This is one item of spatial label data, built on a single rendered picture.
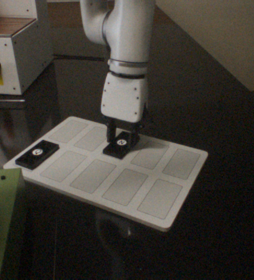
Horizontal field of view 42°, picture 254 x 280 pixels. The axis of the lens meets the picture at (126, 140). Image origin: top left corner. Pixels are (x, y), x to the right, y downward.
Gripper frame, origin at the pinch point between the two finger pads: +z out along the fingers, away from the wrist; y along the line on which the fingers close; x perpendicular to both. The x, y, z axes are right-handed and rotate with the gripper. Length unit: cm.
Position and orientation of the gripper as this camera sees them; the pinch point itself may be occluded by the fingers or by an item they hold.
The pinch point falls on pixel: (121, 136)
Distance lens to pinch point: 80.3
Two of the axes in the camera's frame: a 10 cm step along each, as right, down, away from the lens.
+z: -1.0, 9.2, 3.8
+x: 4.6, -3.0, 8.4
